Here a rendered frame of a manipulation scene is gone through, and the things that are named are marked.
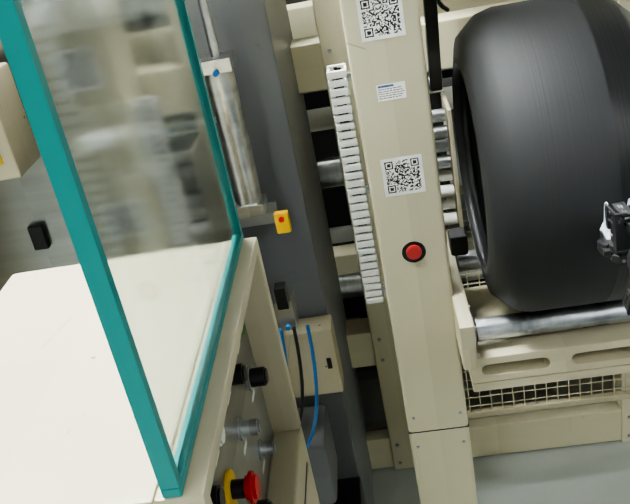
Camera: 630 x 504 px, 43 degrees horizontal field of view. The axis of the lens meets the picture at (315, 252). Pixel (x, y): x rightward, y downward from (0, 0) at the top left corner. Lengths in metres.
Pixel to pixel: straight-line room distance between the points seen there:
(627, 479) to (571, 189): 1.41
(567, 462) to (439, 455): 0.84
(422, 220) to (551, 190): 0.30
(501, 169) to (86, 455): 0.78
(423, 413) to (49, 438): 1.01
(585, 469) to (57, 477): 1.96
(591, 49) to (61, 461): 0.99
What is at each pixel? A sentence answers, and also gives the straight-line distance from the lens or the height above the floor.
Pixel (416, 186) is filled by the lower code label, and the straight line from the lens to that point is 1.50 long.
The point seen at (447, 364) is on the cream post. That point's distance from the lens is 1.71.
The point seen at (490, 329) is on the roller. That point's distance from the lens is 1.58.
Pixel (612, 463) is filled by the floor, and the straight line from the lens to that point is 2.64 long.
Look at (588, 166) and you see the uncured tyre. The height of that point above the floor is 1.27.
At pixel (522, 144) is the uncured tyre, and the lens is 1.32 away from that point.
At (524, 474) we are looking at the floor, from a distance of 2.60.
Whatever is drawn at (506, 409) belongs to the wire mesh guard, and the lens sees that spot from 2.33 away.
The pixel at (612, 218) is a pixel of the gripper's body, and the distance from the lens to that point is 1.22.
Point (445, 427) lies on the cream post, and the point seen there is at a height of 0.62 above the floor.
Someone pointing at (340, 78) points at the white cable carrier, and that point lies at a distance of 1.47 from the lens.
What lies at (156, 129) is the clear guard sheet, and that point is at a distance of 0.90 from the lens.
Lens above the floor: 1.79
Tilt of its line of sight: 27 degrees down
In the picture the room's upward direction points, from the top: 11 degrees counter-clockwise
